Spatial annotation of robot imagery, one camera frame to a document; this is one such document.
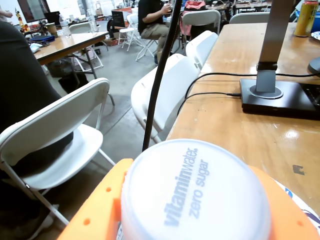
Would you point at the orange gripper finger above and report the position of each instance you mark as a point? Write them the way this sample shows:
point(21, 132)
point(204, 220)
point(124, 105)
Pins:
point(285, 220)
point(100, 210)

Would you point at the vitaminwater labelled plastic bottle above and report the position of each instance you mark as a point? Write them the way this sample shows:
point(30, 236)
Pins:
point(195, 195)

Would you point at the blue patterned paper plate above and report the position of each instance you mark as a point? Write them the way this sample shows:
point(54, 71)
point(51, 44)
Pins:
point(310, 212)

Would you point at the small white paper plate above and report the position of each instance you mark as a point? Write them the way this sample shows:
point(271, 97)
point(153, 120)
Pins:
point(316, 36)

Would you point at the white folding chair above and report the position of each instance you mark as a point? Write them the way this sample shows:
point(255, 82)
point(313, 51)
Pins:
point(202, 45)
point(250, 17)
point(172, 82)
point(207, 17)
point(75, 100)

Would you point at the black desk lamp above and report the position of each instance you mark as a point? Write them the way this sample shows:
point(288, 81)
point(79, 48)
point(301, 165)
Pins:
point(275, 105)

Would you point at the person in black clothes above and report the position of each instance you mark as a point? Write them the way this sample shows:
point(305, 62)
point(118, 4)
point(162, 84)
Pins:
point(20, 87)

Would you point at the wooden folding table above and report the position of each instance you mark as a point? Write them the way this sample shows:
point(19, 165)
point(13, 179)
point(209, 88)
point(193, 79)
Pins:
point(70, 42)

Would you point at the tall clear water bottle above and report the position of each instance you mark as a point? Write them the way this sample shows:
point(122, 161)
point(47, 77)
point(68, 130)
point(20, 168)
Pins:
point(91, 22)

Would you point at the yellow drink can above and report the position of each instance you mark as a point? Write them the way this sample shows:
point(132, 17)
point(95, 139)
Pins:
point(306, 20)

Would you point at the seated person black shirt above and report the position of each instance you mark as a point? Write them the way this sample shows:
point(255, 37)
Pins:
point(150, 15)

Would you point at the pink jacket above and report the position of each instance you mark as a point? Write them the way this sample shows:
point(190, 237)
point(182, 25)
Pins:
point(195, 5)

